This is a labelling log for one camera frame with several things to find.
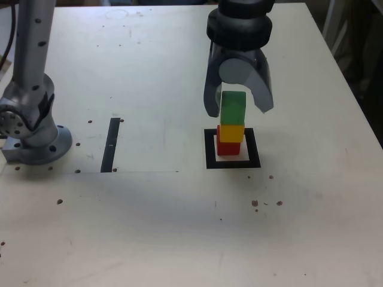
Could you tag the black tape strip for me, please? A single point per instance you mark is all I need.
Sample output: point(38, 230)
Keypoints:
point(110, 143)

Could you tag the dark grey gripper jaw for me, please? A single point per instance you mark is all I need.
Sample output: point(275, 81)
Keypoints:
point(211, 95)

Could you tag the white frame bars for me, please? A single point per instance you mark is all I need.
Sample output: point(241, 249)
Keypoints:
point(339, 39)

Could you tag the red cube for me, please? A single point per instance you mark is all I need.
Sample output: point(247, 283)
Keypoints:
point(229, 149)

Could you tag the green cube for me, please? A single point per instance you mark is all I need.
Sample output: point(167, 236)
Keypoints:
point(233, 109)

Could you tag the black tape square outline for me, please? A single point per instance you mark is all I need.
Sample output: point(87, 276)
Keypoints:
point(233, 165)

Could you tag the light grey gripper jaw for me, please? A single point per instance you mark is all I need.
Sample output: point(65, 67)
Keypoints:
point(263, 89)

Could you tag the yellow cube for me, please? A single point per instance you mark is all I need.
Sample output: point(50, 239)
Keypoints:
point(232, 134)

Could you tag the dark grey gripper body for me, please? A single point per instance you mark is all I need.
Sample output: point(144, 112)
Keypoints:
point(239, 54)

